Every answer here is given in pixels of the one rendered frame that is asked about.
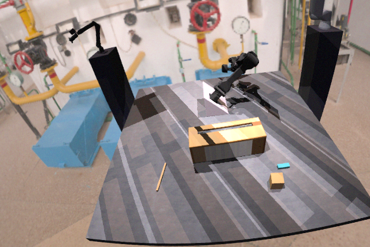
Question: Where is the orange cube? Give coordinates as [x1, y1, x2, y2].
[269, 172, 284, 189]

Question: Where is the light blue flat bar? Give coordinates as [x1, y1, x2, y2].
[277, 163, 290, 169]

